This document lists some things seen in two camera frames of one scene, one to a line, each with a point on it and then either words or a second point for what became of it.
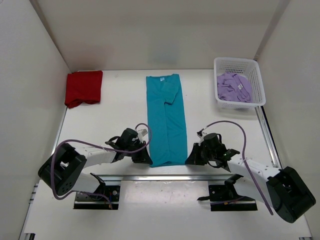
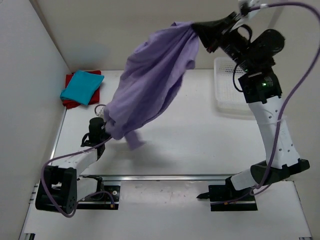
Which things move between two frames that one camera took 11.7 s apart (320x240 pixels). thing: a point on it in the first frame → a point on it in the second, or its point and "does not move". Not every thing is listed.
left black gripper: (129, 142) → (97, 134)
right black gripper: (194, 158) → (210, 33)
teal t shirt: (166, 120) → (82, 87)
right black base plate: (225, 198) does not move
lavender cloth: (234, 87) → (151, 81)
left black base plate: (84, 201) does not move
